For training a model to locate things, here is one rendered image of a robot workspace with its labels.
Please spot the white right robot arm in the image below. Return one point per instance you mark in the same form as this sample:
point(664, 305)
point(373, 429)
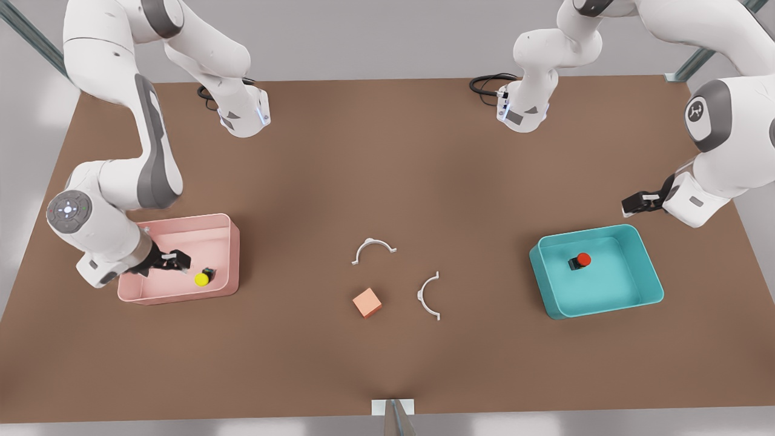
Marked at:
point(109, 72)

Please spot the blue storage box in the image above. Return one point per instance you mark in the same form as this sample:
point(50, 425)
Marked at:
point(605, 284)

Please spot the yellow push button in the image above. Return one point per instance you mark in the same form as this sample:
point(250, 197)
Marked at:
point(201, 279)

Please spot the white curved clamp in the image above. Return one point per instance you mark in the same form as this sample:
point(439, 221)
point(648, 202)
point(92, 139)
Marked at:
point(422, 297)
point(372, 242)

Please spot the silver frame post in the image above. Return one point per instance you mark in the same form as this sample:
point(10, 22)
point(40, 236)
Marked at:
point(696, 60)
point(33, 36)
point(396, 418)

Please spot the red push button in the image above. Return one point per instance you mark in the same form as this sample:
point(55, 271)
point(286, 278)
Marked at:
point(583, 259)

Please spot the pink storage box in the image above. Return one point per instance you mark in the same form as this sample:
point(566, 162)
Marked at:
point(181, 239)

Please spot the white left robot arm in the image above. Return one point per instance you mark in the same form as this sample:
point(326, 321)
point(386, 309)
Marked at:
point(726, 36)

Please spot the orange cube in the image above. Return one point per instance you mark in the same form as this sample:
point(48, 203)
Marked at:
point(367, 302)

